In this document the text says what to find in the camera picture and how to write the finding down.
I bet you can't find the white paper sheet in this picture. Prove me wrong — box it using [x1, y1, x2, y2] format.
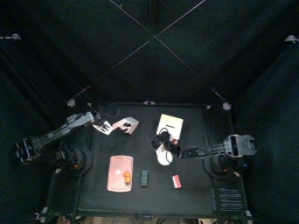
[155, 113, 184, 142]

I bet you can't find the orange toy carrot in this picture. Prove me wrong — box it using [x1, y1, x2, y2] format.
[123, 171, 134, 186]

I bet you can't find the small white plate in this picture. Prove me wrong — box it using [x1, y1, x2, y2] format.
[154, 143, 175, 166]

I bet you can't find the pink rectangular tray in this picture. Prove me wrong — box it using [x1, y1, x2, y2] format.
[107, 155, 135, 193]

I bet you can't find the red and white block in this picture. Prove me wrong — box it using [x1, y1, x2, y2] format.
[172, 174, 183, 189]

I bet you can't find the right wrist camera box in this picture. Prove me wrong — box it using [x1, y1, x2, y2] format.
[156, 130, 174, 144]

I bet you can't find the vertical metal frame pole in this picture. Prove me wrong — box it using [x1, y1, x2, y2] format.
[146, 0, 156, 107]

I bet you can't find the green patterned block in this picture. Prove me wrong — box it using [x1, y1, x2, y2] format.
[140, 170, 150, 187]

